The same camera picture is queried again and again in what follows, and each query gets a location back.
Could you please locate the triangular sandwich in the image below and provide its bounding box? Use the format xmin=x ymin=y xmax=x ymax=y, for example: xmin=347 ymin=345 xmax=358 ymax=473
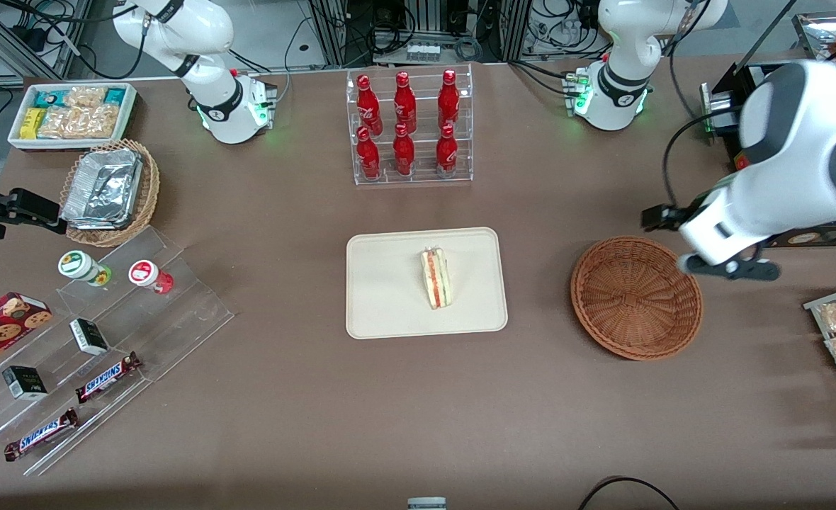
xmin=420 ymin=246 xmax=454 ymax=310

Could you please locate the silver foil tray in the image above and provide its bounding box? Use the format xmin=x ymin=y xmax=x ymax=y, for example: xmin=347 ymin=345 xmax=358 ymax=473
xmin=61 ymin=148 xmax=144 ymax=231

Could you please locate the brown round wicker basket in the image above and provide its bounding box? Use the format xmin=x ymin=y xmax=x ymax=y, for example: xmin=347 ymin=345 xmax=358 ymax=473
xmin=570 ymin=235 xmax=704 ymax=361

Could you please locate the tan oval wicker basket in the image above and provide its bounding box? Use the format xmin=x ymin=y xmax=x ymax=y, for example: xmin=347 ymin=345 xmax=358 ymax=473
xmin=59 ymin=139 xmax=161 ymax=248

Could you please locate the beige rectangular tray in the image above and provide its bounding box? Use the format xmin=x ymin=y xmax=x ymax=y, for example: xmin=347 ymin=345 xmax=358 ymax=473
xmin=346 ymin=227 xmax=509 ymax=340

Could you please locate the white cup with green lid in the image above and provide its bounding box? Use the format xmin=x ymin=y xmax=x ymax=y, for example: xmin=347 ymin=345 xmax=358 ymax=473
xmin=57 ymin=250 xmax=113 ymax=288

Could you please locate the yellow snack packet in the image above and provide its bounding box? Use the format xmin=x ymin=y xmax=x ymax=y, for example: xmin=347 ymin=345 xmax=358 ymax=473
xmin=19 ymin=108 xmax=46 ymax=140

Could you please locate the black glass food display case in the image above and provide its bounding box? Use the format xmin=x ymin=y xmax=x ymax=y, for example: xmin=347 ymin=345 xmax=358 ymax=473
xmin=699 ymin=13 xmax=836 ymax=249

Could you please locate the clear bag of crackers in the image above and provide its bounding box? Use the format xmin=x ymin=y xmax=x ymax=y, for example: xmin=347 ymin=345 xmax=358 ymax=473
xmin=38 ymin=105 xmax=120 ymax=140
xmin=64 ymin=86 xmax=108 ymax=109

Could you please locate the red cookie box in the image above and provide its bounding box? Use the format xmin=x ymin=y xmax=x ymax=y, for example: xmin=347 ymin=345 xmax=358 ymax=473
xmin=0 ymin=292 xmax=53 ymax=378

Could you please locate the white cup with red lid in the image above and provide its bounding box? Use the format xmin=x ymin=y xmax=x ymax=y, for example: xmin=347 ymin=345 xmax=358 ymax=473
xmin=128 ymin=260 xmax=175 ymax=295

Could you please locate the white rectangular snack bin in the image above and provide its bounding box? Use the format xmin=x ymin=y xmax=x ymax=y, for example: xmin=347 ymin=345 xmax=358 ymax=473
xmin=7 ymin=82 xmax=139 ymax=152

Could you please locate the small black box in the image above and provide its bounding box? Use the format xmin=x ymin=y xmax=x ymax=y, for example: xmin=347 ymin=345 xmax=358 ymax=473
xmin=1 ymin=365 xmax=49 ymax=402
xmin=69 ymin=318 xmax=110 ymax=356

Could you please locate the clear acrylic stepped stand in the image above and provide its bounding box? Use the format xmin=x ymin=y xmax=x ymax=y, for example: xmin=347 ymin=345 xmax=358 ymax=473
xmin=0 ymin=225 xmax=235 ymax=477

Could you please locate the brown Snickers bar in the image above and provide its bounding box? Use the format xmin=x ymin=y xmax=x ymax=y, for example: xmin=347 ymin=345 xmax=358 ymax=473
xmin=4 ymin=407 xmax=79 ymax=463
xmin=74 ymin=352 xmax=142 ymax=404

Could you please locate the red soda bottle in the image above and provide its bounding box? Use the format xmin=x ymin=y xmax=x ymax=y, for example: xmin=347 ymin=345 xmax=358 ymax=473
xmin=356 ymin=74 xmax=384 ymax=137
xmin=356 ymin=126 xmax=382 ymax=181
xmin=437 ymin=69 xmax=461 ymax=132
xmin=392 ymin=71 xmax=418 ymax=135
xmin=392 ymin=123 xmax=417 ymax=178
xmin=435 ymin=124 xmax=460 ymax=179

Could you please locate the clear acrylic bottle rack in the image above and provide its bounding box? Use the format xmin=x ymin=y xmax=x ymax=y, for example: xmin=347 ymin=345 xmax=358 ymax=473
xmin=346 ymin=62 xmax=474 ymax=187

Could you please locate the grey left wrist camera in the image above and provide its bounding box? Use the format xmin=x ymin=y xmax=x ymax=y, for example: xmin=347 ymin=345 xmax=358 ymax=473
xmin=677 ymin=253 xmax=781 ymax=283

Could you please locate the black floor cable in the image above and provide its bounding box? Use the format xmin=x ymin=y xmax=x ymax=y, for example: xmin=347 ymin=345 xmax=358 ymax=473
xmin=577 ymin=476 xmax=681 ymax=510

